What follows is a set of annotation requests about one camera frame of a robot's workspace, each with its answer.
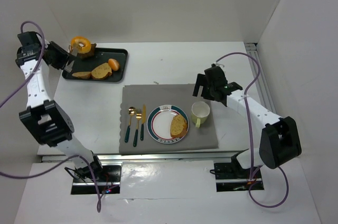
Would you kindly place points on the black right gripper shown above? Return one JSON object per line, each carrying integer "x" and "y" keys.
{"x": 205, "y": 86}

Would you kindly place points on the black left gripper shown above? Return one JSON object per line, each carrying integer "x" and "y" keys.
{"x": 63, "y": 56}

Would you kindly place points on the orange glazed donut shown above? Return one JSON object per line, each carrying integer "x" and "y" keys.
{"x": 80, "y": 44}

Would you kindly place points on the orange round bun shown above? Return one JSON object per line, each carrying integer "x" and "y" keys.
{"x": 114, "y": 64}

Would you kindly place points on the seeded bread slice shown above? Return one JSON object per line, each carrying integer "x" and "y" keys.
{"x": 178, "y": 127}
{"x": 101, "y": 72}

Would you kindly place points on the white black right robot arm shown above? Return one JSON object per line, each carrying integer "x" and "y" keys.
{"x": 279, "y": 138}

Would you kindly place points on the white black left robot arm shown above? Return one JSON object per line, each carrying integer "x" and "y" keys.
{"x": 44, "y": 118}

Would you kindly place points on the thin brown bread slice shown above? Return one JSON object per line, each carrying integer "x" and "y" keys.
{"x": 82, "y": 75}

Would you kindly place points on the dark brown bread chunk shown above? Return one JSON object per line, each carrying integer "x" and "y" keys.
{"x": 91, "y": 53}

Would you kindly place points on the black rectangular tray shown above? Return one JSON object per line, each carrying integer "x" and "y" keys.
{"x": 101, "y": 55}

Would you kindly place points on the pale green ceramic mug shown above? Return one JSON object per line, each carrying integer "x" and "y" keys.
{"x": 199, "y": 113}

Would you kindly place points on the grey cloth placemat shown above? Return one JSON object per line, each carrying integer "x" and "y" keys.
{"x": 152, "y": 96}

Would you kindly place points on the white plate teal red rim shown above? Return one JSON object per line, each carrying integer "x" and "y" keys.
{"x": 159, "y": 122}

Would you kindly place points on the aluminium side rail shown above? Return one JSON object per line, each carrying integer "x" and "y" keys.
{"x": 261, "y": 83}

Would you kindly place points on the gold knife green handle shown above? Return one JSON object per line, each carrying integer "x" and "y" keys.
{"x": 143, "y": 122}

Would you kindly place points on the gold fork green handle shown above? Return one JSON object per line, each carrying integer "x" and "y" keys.
{"x": 138, "y": 117}

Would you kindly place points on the gold spoon green handle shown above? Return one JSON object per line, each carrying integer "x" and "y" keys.
{"x": 131, "y": 112}

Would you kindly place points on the aluminium front rail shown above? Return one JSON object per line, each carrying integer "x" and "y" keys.
{"x": 192, "y": 156}

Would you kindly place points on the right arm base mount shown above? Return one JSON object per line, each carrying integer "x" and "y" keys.
{"x": 231, "y": 177}

